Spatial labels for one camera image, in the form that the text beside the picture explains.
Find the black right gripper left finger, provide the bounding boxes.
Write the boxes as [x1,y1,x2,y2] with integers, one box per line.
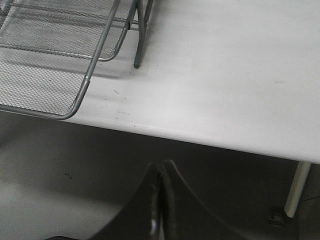
[90,163,161,240]

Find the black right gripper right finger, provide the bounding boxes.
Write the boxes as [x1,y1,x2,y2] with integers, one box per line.
[159,160,264,240]

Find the silver mesh tray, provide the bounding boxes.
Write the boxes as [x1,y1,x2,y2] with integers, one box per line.
[0,0,137,62]
[0,0,132,120]

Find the white table leg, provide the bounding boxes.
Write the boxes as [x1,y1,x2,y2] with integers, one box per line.
[284,161,312,218]

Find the silver mesh bottom tray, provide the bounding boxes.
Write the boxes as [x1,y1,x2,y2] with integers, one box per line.
[0,0,137,62]

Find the silver metal rack frame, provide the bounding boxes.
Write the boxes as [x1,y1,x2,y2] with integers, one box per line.
[128,0,154,69]

